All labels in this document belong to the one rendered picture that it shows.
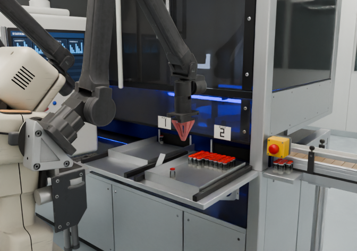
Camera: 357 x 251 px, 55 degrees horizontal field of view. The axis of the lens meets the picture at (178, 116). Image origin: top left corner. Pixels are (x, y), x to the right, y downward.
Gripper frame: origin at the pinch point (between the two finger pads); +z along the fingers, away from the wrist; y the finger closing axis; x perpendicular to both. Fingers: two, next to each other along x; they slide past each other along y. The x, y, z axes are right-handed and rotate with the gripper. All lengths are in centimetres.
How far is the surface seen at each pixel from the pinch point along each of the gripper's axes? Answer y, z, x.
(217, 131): 37.0, 6.3, 9.6
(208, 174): 21.0, 20.1, 3.6
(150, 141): 40, 18, 54
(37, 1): 5, -54, 94
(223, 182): 13.9, 18.7, -7.8
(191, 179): 12.0, 20.0, 5.5
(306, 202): 101, 58, -12
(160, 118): 37, 4, 44
